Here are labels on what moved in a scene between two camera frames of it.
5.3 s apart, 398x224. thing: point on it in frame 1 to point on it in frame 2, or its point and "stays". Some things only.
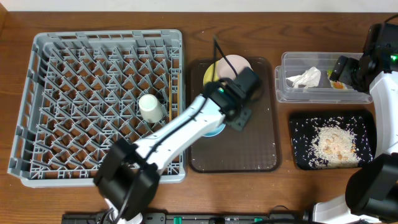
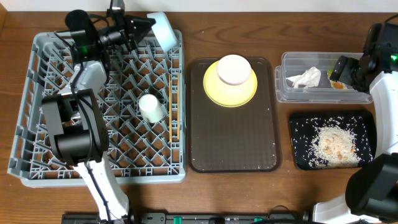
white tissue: [310, 78] stays
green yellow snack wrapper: [336, 84] stays
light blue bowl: [214, 132] to [163, 30]
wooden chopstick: [170, 100] stays
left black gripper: [241, 118] to [129, 28]
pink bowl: [237, 61] stays
